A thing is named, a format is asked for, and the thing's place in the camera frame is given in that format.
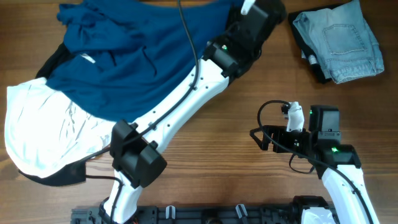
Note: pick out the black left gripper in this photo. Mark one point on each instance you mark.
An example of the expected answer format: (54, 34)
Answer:
(232, 20)

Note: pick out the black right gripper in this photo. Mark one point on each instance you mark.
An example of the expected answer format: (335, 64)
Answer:
(280, 131)

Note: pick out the blue t-shirt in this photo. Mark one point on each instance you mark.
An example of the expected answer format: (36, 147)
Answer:
(127, 56)

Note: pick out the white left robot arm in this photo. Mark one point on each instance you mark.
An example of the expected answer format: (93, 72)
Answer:
(137, 148)

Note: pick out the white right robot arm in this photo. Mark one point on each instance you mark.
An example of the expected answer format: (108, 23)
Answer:
(337, 165)

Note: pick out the folded black garment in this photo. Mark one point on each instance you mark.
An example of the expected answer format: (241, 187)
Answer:
(306, 52)

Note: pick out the folded light blue jeans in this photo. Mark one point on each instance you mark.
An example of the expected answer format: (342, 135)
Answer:
(343, 44)

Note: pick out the black garment under pile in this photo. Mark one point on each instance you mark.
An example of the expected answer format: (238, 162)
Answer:
(62, 175)

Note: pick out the white t-shirt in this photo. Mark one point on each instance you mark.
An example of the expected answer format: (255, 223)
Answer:
(46, 127)

